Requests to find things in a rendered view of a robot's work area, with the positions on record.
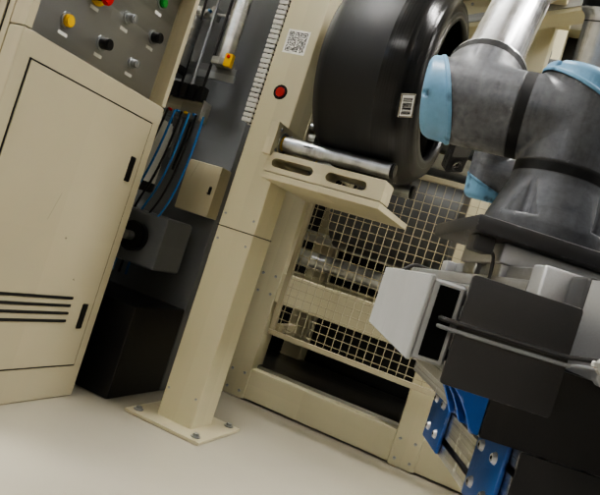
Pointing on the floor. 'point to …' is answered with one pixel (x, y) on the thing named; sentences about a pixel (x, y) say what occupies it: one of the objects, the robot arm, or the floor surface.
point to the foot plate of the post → (182, 425)
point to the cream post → (244, 229)
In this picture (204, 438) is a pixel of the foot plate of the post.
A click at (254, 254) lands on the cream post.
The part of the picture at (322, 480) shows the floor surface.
